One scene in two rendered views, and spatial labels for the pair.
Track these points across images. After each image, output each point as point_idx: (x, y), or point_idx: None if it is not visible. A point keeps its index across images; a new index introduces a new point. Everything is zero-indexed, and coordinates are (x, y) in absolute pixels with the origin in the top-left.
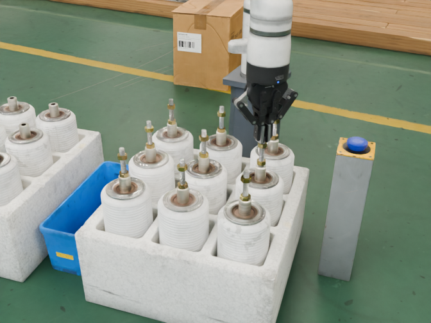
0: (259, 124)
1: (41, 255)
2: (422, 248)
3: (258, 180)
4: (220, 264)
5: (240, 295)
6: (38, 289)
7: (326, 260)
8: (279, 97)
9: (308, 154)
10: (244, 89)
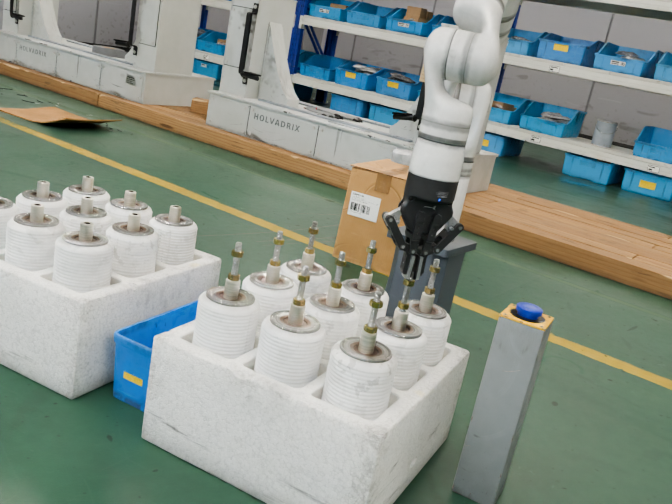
0: (409, 251)
1: (104, 376)
2: (607, 502)
3: (394, 328)
4: (320, 406)
5: (335, 455)
6: (87, 412)
7: (466, 470)
8: (439, 222)
9: (483, 365)
10: (399, 203)
